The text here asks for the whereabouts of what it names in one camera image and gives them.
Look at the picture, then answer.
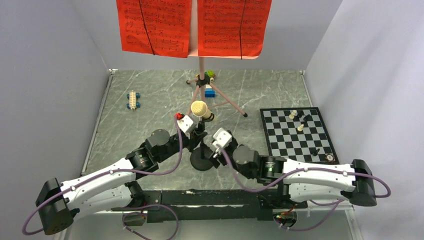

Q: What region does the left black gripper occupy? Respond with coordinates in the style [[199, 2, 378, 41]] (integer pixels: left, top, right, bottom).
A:
[[157, 127, 208, 163]]

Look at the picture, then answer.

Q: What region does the black microphone stand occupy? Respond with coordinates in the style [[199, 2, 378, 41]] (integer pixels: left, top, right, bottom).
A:
[[190, 120, 213, 172]]

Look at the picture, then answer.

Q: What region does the cream toy microphone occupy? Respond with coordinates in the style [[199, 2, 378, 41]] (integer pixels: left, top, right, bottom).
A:
[[190, 100, 215, 122]]

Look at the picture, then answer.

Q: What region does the pink music stand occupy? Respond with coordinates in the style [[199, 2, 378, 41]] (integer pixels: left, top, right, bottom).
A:
[[185, 0, 263, 119]]

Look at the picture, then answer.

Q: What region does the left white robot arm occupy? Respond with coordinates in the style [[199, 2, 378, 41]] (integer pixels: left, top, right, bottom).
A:
[[35, 127, 207, 235]]

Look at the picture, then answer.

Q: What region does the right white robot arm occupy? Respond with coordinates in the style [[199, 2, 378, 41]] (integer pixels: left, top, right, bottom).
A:
[[209, 131, 377, 208]]

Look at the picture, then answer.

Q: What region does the blue white toy brick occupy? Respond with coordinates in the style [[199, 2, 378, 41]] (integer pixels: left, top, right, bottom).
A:
[[204, 84, 216, 98]]

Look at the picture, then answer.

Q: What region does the colourful brick toy car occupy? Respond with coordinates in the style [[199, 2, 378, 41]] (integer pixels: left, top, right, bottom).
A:
[[204, 70, 216, 82]]

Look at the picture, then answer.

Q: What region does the cream blue toy car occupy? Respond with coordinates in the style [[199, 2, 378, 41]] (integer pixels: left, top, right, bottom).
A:
[[126, 90, 141, 111]]

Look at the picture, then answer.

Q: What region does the black chessboard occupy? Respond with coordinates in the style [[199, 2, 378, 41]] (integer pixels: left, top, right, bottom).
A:
[[259, 107, 340, 165]]

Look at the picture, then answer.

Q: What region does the cream chess pawn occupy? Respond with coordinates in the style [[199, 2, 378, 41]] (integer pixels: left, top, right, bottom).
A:
[[297, 123, 305, 132]]

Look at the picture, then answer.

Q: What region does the black chess piece back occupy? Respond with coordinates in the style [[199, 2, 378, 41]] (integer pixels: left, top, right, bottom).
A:
[[295, 110, 313, 122]]

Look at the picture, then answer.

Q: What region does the black chess piece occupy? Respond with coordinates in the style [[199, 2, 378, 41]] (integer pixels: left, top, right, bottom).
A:
[[311, 148, 321, 156], [295, 110, 313, 122]]

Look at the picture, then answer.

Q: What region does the black chess piece front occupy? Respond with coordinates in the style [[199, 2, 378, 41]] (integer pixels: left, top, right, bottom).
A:
[[311, 148, 321, 156]]

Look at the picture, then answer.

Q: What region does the brown poker chip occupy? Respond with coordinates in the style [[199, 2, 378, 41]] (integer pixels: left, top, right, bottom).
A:
[[325, 153, 335, 162]]

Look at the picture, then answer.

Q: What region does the left red sheet music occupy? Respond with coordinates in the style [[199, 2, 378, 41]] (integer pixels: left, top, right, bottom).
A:
[[116, 0, 192, 58]]

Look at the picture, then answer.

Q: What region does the red sheet music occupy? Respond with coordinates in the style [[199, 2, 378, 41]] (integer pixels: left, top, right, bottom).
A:
[[197, 0, 273, 61], [116, 0, 192, 58]]

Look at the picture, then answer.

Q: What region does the right red sheet music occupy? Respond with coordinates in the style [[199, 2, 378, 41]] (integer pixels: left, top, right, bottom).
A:
[[197, 0, 273, 61]]

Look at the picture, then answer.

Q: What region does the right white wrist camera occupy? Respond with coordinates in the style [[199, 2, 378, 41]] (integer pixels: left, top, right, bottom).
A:
[[211, 127, 233, 153]]

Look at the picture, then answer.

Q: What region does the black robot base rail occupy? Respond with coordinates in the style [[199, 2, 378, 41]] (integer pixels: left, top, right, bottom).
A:
[[110, 188, 309, 224]]

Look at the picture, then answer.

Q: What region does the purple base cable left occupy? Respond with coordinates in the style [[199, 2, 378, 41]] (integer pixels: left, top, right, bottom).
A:
[[121, 203, 180, 240]]

